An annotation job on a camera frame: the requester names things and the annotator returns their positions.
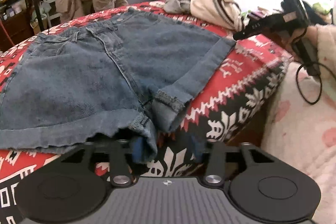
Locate blue denim shorts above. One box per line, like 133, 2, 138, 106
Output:
1, 9, 235, 163

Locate red snowman patterned tablecloth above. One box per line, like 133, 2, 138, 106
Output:
1, 1, 288, 223

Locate cream knit sweater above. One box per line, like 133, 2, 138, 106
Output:
190, 0, 244, 32

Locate grey crumpled garment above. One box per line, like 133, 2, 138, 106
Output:
163, 0, 191, 14

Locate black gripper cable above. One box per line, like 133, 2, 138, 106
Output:
295, 27, 323, 105

